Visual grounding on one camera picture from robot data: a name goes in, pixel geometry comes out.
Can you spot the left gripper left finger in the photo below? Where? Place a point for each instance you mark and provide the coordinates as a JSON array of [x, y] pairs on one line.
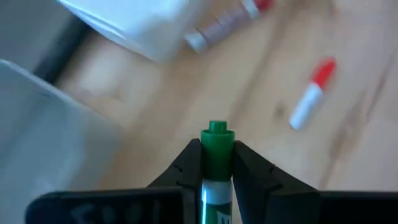
[[189, 168]]

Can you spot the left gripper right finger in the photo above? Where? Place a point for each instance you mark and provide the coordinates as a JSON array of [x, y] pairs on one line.
[[258, 186]]

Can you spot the green whiteboard marker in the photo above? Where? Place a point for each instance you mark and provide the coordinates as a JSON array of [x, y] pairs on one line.
[[217, 155]]

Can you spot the red cap whiteboard marker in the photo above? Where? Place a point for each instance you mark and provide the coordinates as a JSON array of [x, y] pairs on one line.
[[308, 102]]

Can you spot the maroon marker red cap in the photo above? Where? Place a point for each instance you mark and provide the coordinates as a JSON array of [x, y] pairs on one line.
[[224, 23]]

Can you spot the white plastic bin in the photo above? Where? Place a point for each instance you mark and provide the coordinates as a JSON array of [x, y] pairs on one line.
[[140, 25], [37, 140]]

